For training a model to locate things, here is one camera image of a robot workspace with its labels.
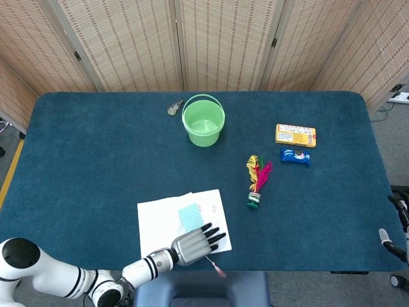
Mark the light blue tasselled bookmark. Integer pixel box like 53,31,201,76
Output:
178,203,228,279

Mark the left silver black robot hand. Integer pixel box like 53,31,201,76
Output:
171,223,227,267

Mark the yellow cardboard box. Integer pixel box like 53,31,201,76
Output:
275,123,317,148

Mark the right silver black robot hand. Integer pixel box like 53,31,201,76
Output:
378,195,409,265

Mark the blue cookie packet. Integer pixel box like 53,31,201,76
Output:
279,147,311,168

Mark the white paper notebook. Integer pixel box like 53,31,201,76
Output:
137,189,233,267

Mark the woven folding screen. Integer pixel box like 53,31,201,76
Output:
0,0,409,135

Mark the colourful feather shuttlecock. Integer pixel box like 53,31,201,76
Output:
245,154,274,210

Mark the thin black power cable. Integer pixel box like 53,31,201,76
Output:
370,102,394,123

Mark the green plastic bucket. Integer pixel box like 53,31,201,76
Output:
181,93,226,148

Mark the dark blue robot torso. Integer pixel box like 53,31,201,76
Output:
133,271,271,307

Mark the small metal keychain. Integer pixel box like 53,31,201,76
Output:
166,99,185,116

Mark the dark blue tablecloth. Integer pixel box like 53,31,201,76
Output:
0,91,406,272

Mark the white power strip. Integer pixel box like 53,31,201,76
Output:
387,91,409,104

